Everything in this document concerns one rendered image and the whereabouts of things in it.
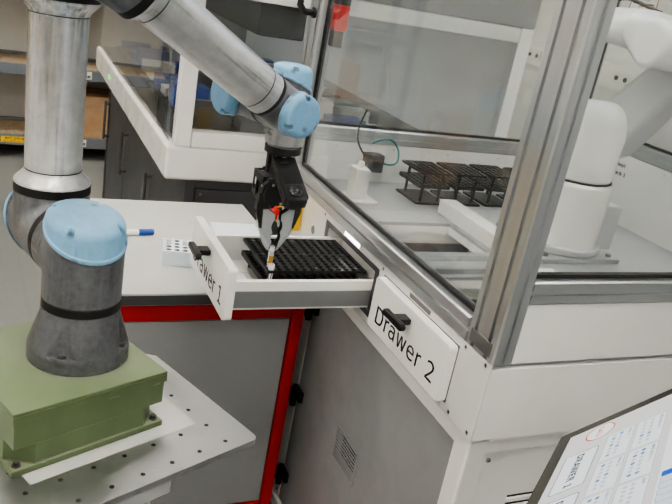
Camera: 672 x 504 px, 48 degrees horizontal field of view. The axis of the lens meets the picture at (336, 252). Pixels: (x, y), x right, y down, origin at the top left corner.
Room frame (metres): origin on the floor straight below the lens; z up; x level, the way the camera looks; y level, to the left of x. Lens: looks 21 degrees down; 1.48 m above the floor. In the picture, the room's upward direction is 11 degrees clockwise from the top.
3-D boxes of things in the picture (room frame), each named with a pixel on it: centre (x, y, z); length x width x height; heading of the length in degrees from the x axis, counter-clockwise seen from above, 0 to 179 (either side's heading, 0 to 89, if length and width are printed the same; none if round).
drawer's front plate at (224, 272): (1.42, 0.25, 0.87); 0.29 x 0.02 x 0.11; 27
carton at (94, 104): (5.00, 1.81, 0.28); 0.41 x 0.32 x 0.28; 120
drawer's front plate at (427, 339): (1.27, -0.16, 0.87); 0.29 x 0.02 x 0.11; 27
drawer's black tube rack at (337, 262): (1.51, 0.07, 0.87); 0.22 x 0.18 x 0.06; 117
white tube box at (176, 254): (1.68, 0.35, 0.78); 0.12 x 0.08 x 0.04; 105
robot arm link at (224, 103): (1.34, 0.20, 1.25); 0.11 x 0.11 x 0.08; 43
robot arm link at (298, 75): (1.41, 0.14, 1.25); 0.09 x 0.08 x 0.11; 133
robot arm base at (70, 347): (1.02, 0.37, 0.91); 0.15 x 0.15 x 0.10
